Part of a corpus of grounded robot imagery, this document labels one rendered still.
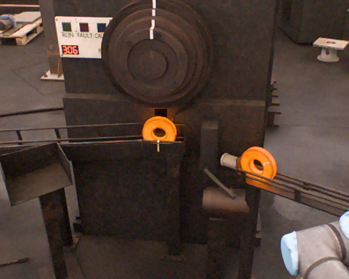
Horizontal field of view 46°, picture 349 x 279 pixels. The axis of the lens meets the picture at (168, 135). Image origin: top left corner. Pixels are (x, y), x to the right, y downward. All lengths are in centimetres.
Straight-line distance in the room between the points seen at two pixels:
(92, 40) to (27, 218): 127
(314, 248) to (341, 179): 215
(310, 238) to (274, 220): 163
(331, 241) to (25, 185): 135
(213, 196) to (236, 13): 80
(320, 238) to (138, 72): 101
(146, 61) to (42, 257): 129
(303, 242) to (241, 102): 106
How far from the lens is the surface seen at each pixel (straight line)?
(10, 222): 274
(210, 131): 186
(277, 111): 359
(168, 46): 165
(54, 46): 474
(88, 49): 196
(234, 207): 189
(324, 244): 100
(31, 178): 198
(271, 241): 249
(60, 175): 194
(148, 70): 168
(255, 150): 175
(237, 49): 188
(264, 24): 186
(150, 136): 194
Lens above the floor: 167
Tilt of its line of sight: 29 degrees down
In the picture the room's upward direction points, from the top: 1 degrees counter-clockwise
